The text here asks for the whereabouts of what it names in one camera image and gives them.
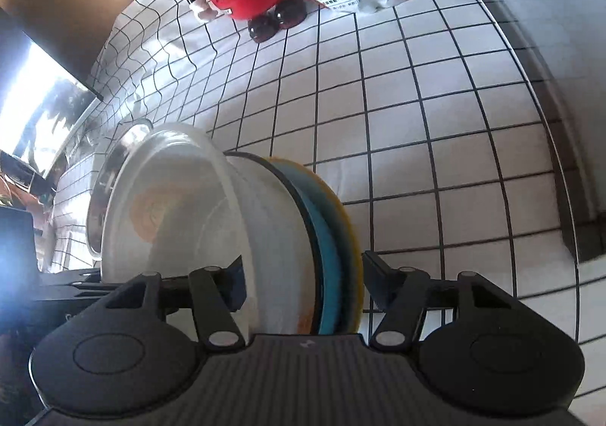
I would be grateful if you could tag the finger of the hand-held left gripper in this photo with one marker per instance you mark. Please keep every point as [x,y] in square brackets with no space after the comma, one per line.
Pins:
[71,286]

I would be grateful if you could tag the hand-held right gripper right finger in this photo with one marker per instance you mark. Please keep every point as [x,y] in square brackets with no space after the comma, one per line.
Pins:
[376,279]

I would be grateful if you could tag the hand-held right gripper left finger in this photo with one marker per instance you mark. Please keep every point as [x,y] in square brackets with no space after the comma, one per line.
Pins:
[213,303]

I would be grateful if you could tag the blue bowl with white inside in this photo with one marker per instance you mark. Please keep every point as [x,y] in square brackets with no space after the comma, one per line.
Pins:
[326,265]

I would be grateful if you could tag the stainless steel bowl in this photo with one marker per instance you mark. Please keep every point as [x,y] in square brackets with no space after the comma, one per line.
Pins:
[102,189]

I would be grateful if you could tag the black monitor screen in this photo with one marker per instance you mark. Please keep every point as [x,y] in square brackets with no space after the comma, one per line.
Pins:
[33,108]

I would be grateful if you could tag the white black grid tablecloth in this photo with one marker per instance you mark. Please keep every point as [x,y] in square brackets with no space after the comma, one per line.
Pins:
[402,123]

